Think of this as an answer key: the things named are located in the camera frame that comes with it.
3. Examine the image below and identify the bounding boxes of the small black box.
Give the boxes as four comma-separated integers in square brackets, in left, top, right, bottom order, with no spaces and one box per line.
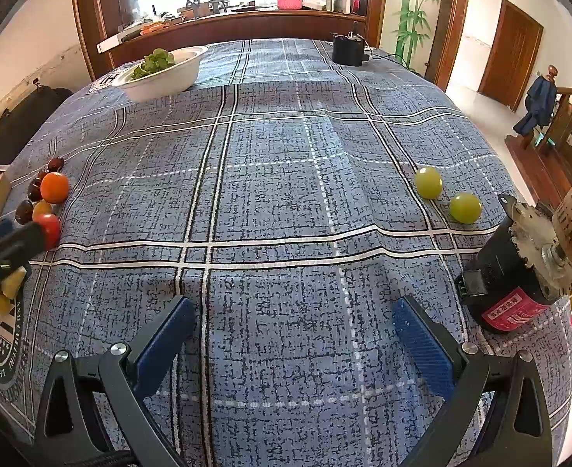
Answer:
[332,33,366,66]

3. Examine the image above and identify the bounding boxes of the black motor with red label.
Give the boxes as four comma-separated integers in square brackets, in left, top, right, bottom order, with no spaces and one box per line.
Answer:
[454,195,572,334]

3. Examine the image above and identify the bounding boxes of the black sofa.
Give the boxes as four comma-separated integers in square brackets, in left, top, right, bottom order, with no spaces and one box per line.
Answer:
[0,85,75,195]

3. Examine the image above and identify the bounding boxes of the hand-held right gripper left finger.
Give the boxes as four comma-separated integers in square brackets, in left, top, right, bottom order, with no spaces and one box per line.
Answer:
[21,296,197,467]

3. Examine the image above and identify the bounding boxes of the green grape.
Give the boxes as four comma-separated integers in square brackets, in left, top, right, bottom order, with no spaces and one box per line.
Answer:
[415,166,443,200]
[449,193,483,225]

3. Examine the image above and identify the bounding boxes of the blue jacket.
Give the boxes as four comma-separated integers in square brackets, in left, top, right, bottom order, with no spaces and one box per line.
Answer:
[512,75,558,138]

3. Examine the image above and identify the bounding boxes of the red tomato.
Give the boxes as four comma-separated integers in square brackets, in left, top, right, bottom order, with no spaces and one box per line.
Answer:
[35,214,62,251]

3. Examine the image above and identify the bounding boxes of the bamboo wall painting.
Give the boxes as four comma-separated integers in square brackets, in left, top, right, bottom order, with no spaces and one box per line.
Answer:
[392,0,442,71]

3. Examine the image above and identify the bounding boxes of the green leafy vegetables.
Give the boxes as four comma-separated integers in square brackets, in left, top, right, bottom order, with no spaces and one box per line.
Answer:
[130,49,176,80]

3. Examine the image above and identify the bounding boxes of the brown wooden door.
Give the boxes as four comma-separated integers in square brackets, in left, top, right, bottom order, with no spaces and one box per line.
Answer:
[478,0,544,112]

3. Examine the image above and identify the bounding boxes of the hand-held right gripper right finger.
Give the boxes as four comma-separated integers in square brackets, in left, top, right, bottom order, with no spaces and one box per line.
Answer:
[392,296,554,467]

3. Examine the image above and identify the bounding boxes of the orange mandarin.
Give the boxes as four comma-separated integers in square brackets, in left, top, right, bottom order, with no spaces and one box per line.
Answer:
[40,172,70,204]

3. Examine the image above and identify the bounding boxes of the wooden counter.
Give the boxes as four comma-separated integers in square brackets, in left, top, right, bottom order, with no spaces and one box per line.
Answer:
[96,7,368,66]

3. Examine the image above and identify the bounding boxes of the white bowl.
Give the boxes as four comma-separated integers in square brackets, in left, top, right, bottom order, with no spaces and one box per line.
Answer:
[112,45,209,103]

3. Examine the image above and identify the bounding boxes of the white flat box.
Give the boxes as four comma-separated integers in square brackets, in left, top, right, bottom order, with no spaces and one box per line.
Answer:
[96,33,143,54]

